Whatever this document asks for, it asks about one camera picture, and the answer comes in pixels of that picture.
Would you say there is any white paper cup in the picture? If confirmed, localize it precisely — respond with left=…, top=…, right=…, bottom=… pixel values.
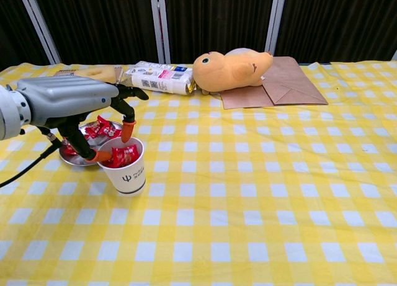
left=96, top=136, right=147, bottom=197

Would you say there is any yellow sponge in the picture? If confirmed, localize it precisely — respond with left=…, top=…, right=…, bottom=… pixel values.
left=74, top=66, right=116, bottom=83

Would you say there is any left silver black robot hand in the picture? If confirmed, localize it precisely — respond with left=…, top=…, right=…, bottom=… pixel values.
left=15, top=75, right=149, bottom=163

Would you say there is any brown paper bag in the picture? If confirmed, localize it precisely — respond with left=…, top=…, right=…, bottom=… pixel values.
left=220, top=84, right=275, bottom=110
left=262, top=56, right=329, bottom=106

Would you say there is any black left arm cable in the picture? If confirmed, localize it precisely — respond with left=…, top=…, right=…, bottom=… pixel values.
left=0, top=126, right=62, bottom=188

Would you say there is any brown spiral notebook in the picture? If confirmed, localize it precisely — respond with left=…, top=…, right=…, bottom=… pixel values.
left=55, top=65, right=125, bottom=84

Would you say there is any black pleated curtain panel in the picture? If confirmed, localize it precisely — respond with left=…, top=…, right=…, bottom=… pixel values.
left=274, top=0, right=397, bottom=64
left=163, top=0, right=276, bottom=65
left=30, top=0, right=159, bottom=66
left=0, top=0, right=52, bottom=72

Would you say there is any white printed plastic package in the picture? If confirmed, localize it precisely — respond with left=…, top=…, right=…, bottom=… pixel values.
left=123, top=61, right=197, bottom=96

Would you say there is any orange plush toy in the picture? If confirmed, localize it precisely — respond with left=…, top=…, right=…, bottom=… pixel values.
left=192, top=48, right=274, bottom=94

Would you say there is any round metal plate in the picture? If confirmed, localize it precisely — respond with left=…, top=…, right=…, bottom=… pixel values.
left=58, top=120, right=127, bottom=167

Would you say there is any yellow white checkered tablecloth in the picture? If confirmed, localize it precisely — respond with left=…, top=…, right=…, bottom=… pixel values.
left=0, top=61, right=397, bottom=286

